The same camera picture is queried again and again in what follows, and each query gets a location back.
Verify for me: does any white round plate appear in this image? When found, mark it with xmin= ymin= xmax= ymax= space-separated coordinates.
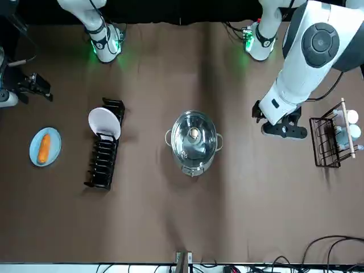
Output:
xmin=88 ymin=107 xmax=121 ymax=137

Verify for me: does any black wire cup rack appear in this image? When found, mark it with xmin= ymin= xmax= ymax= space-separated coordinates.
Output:
xmin=309 ymin=97 xmax=364 ymax=168

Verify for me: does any orange corn cob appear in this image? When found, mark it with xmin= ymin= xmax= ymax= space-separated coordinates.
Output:
xmin=38 ymin=134 xmax=51 ymax=164

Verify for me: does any aluminium frame post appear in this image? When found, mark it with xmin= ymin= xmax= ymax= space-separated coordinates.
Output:
xmin=175 ymin=250 xmax=193 ymax=273

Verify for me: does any black slotted dish rack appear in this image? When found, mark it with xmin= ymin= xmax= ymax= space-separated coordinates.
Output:
xmin=84 ymin=97 xmax=126 ymax=190

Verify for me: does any black desk cable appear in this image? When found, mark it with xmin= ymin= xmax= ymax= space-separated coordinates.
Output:
xmin=303 ymin=235 xmax=364 ymax=273

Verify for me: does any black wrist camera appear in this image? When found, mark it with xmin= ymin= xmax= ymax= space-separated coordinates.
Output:
xmin=262 ymin=121 xmax=308 ymax=140
xmin=28 ymin=72 xmax=54 ymax=102

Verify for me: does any black left base cable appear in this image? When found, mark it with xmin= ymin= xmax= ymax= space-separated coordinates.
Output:
xmin=226 ymin=21 xmax=248 ymax=43

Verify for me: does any pale pink cup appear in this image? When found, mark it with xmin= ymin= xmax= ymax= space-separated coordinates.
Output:
xmin=342 ymin=109 xmax=361 ymax=125

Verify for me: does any grey-green steel pot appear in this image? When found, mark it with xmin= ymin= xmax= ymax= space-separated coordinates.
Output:
xmin=164 ymin=110 xmax=225 ymax=177

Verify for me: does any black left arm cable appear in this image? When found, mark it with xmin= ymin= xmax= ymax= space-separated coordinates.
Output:
xmin=305 ymin=71 xmax=345 ymax=102

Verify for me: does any light blue round plate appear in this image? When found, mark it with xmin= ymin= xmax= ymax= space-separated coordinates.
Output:
xmin=29 ymin=127 xmax=62 ymax=168

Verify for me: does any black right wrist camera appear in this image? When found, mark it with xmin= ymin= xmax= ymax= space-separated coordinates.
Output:
xmin=28 ymin=72 xmax=54 ymax=102

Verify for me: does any glass pot lid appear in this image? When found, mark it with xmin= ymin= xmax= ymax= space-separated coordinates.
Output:
xmin=171 ymin=110 xmax=217 ymax=168

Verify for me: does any black cable with connector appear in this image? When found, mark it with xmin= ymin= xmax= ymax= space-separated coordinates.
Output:
xmin=7 ymin=55 xmax=38 ymax=68

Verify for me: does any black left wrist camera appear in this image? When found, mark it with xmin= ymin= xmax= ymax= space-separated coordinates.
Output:
xmin=262 ymin=121 xmax=308 ymax=140

